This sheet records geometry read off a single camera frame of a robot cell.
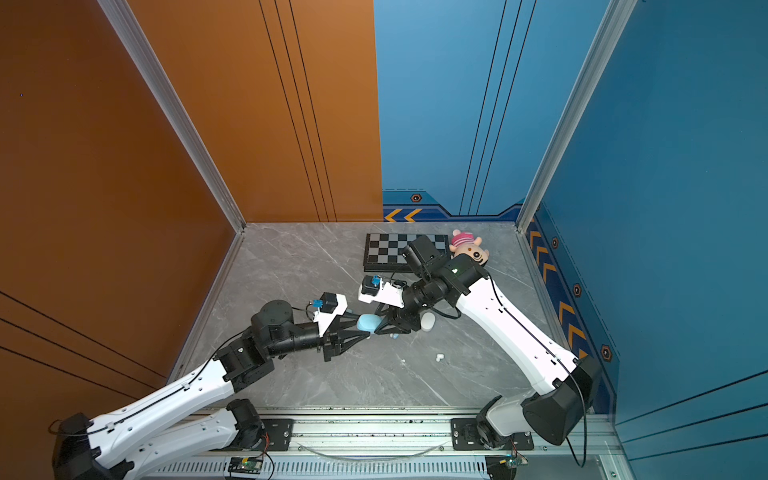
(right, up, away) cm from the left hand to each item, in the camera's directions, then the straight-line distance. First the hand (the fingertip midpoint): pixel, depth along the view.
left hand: (366, 325), depth 65 cm
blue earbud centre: (+7, -9, +24) cm, 27 cm away
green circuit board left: (-30, -36, +7) cm, 47 cm away
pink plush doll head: (+32, +19, +40) cm, 55 cm away
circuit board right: (+34, -33, +5) cm, 48 cm away
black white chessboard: (+2, +16, +43) cm, 46 cm away
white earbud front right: (+19, -14, +20) cm, 31 cm away
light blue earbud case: (+1, +1, -1) cm, 1 cm away
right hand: (+3, +1, +2) cm, 4 cm away
